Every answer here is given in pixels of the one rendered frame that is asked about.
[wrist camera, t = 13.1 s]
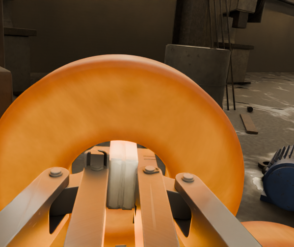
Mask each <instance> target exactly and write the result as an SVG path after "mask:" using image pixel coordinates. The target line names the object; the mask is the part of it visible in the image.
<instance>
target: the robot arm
mask: <svg viewBox="0 0 294 247"><path fill-rule="evenodd" d="M107 207H108V209H118V208H122V210H132V208H134V217H133V223H134V230H135V247H180V245H179V240H178V236H177V234H178V235H179V237H180V239H181V240H182V242H183V244H184V245H185V247H263V246H262V245H261V244H260V243H259V242H258V241H257V240H256V239H255V238H254V237H253V235H252V234H251V233H250V232H249V231H248V230H247V229H246V228H245V227H244V226H243V225H242V224H241V222H240V221H239V220H238V219H237V218H236V217H235V216H234V215H233V214H232V213H231V212H230V211H229V210H228V208H227V207H226V206H225V205H224V204H223V203H222V202H221V201H220V200H219V199H218V198H217V197H216V196H215V194H214V193H213V192H212V191H211V190H210V189H209V188H208V187H207V186H206V185H205V184H204V183H203V181H202V180H201V179H200V178H199V177H197V176H196V175H193V174H191V173H179V174H177V175H176V177H175V179H172V178H168V177H165V176H163V175H162V171H161V170H160V169H159V168H158V166H157V162H156V158H155V153H154V152H152V151H151V150H149V149H144V148H137V146H136V143H133V142H129V141H111V142H110V147H97V146H95V147H93V148H92V149H91V150H88V151H86V152H85V153H84V169H83V171H82V172H80V173H76V174H69V171H68V170H67V169H66V168H62V167H52V168H49V169H46V170H44V171H43V172H42V173H41V174H40V175H39V176H38V177H37V178H35V179H34V180H33V181H32V182H31V183H30V184H29V185H28V186H27V187H26V188H25V189H24V190H22V191H21V192H20V193H19V194H18V195H17V196H16V197H15V198H14V199H13V200H12V201H11V202H10V203H9V204H7V205H6V206H5V207H4V208H3V209H2V210H1V211H0V247H49V246H50V245H51V243H52V242H53V240H54V239H55V237H56V236H57V234H58V233H59V232H60V230H61V229H62V227H63V226H64V224H65V223H66V221H67V220H68V218H69V214H71V213H72V214H71V218H70V222H69V226H68V230H67V233H66V237H65V241H64V245H63V247H103V246H104V235H105V224H106V212H107Z"/></svg>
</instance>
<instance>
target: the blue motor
mask: <svg viewBox="0 0 294 247"><path fill-rule="evenodd" d="M265 171H266V173H265V177H264V181H263V187H264V189H263V191H262V193H261V196H260V200H262V201H265V202H268V203H271V204H274V205H276V206H278V207H279V208H282V209H284V210H288V211H294V144H293V145H292V146H289V145H288V146H287V147H285V146H283V148H282V149H281V148H280V149H279V150H278V151H276V152H275V154H274V155H273V157H272V158H271V160H270V162H269V164H268V166H267V168H266V170H265Z"/></svg>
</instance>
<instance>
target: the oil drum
mask: <svg viewBox="0 0 294 247"><path fill-rule="evenodd" d="M230 54H231V52H230V50H227V49H217V48H215V47H209V48H206V47H195V46H184V45H173V44H167V45H166V50H165V59H164V64H166V65H168V66H171V67H173V68H175V69H176V70H178V71H180V72H181V73H183V74H185V75H186V76H187V77H189V78H190V79H191V80H193V81H194V82H195V83H196V84H197V85H199V86H200V87H201V88H202V89H203V90H204V91H205V92H206V93H208V94H209V95H210V96H211V97H212V98H213V99H214V100H215V101H216V103H217V104H218V105H219V106H220V107H221V108H222V103H223V96H224V90H225V85H226V78H227V72H228V66H229V60H230Z"/></svg>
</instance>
